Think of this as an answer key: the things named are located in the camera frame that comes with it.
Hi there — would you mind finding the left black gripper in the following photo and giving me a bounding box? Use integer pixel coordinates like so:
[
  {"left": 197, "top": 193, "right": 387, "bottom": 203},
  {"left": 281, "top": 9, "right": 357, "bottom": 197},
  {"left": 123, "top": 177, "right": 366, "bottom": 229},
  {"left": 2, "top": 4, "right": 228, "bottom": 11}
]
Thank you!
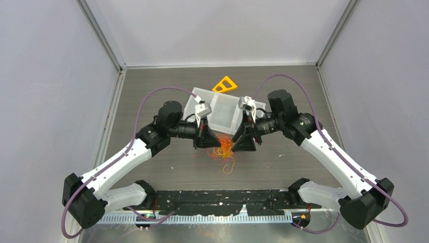
[{"left": 169, "top": 115, "right": 222, "bottom": 150}]

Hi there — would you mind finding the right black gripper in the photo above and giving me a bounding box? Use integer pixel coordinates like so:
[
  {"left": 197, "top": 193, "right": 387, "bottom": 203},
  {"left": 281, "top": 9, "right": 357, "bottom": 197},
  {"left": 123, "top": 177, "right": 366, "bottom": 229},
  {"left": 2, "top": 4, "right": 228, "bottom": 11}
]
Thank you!
[{"left": 232, "top": 110, "right": 283, "bottom": 152}]

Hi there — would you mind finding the orange cable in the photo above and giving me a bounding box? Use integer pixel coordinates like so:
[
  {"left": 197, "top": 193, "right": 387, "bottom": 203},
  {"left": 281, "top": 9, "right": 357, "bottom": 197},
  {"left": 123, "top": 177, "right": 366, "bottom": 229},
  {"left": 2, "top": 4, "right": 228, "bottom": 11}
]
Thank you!
[{"left": 207, "top": 134, "right": 235, "bottom": 160}]

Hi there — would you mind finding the yellow cable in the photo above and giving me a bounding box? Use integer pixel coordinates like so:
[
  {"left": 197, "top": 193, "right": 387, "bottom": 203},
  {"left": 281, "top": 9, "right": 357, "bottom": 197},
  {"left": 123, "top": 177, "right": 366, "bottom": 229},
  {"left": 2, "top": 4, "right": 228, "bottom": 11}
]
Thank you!
[{"left": 214, "top": 146, "right": 236, "bottom": 175}]

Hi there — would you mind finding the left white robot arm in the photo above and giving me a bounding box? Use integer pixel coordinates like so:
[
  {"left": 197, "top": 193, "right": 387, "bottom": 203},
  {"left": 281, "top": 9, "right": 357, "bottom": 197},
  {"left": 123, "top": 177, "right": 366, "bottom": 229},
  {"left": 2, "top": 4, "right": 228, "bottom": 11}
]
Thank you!
[{"left": 62, "top": 101, "right": 220, "bottom": 229}]

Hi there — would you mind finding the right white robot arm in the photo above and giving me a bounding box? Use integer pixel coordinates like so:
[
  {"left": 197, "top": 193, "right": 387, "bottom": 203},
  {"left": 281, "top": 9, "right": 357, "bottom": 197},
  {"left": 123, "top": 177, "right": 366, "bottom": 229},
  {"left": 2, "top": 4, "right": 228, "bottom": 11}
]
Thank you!
[{"left": 232, "top": 90, "right": 394, "bottom": 229}]

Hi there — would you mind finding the white three-compartment tray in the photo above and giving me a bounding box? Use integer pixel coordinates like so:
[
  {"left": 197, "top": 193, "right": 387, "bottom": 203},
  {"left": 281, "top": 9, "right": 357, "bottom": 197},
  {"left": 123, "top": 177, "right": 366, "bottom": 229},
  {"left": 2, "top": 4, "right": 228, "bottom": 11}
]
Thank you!
[{"left": 182, "top": 87, "right": 267, "bottom": 136}]

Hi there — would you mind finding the yellow triangular plastic piece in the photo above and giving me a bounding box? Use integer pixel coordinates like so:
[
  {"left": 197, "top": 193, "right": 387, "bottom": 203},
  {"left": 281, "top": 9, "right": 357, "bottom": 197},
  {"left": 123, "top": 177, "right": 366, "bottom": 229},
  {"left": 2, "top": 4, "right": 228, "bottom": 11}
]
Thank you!
[{"left": 212, "top": 75, "right": 238, "bottom": 93}]

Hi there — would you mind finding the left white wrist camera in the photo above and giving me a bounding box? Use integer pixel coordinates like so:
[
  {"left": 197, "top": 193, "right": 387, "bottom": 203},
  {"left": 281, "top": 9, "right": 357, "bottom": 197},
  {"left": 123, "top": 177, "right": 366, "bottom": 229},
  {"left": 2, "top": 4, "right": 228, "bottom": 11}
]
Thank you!
[{"left": 194, "top": 96, "right": 212, "bottom": 118}]

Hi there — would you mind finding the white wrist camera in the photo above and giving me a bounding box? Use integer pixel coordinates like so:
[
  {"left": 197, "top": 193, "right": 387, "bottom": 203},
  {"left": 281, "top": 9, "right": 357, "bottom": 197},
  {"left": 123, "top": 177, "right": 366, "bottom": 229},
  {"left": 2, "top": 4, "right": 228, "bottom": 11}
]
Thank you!
[
  {"left": 238, "top": 96, "right": 257, "bottom": 122},
  {"left": 194, "top": 96, "right": 212, "bottom": 118}
]

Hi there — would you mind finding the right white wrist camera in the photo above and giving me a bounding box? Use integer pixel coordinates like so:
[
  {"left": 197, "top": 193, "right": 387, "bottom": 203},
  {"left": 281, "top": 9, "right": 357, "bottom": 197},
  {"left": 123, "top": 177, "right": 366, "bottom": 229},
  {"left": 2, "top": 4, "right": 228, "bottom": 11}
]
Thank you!
[{"left": 238, "top": 96, "right": 257, "bottom": 122}]

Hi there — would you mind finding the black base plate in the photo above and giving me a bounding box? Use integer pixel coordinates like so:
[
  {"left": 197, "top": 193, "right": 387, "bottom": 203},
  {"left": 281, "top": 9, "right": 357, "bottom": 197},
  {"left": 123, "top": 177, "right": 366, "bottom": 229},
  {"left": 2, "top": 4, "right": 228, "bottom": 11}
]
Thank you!
[{"left": 147, "top": 189, "right": 303, "bottom": 217}]

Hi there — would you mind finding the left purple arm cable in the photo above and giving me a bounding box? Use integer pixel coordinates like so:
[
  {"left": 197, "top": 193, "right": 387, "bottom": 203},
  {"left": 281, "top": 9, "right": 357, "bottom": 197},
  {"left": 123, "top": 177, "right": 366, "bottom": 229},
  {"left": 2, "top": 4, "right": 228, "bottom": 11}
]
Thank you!
[{"left": 61, "top": 87, "right": 202, "bottom": 239}]

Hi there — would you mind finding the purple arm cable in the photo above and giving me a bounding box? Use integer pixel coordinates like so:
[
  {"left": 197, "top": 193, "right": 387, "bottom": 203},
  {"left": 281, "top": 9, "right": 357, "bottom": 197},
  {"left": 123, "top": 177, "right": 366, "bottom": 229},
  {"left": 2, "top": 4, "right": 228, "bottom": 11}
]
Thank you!
[
  {"left": 61, "top": 87, "right": 202, "bottom": 239},
  {"left": 252, "top": 73, "right": 409, "bottom": 235}
]

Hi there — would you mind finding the white slotted cable duct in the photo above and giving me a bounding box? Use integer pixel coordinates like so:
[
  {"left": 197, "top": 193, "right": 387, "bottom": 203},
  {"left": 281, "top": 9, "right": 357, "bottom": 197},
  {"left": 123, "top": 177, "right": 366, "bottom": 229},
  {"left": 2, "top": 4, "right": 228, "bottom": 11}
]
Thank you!
[{"left": 98, "top": 212, "right": 293, "bottom": 224}]

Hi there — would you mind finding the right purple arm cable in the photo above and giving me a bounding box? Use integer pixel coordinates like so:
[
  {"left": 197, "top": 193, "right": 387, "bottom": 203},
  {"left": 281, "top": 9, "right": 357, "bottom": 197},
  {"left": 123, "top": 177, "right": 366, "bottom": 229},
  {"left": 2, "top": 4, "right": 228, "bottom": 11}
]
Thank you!
[{"left": 252, "top": 73, "right": 409, "bottom": 235}]

